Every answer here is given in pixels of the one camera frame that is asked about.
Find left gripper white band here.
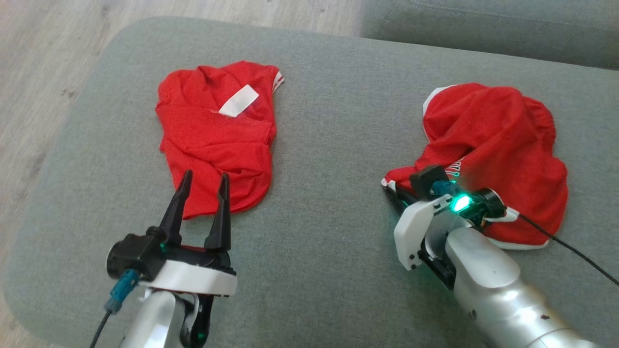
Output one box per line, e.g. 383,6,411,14
139,170,238,297

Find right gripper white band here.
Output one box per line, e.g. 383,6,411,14
383,184,506,272

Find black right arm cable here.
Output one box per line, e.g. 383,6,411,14
504,208,619,287

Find red shorts with white stripes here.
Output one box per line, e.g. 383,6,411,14
381,83,569,250

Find left camera cable blue plug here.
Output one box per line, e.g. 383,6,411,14
89,269,141,348

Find red garment with white label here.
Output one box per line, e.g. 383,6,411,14
155,60,284,220

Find large grey sofa seat cushion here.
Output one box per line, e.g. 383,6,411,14
360,0,619,71

